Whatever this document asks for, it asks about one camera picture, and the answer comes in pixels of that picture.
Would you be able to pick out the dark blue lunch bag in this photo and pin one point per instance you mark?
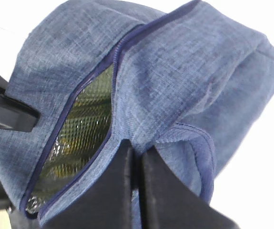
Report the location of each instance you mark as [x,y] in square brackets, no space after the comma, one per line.
[190,83]

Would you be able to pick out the green cucumber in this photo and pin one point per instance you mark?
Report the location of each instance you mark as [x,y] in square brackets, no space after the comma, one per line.
[82,133]

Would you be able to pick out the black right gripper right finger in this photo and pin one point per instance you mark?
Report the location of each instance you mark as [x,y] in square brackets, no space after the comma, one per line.
[166,203]

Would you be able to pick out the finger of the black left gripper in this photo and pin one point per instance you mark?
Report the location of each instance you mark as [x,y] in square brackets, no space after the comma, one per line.
[15,115]

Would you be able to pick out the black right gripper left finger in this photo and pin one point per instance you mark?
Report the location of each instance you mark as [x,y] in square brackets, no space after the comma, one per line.
[107,203]

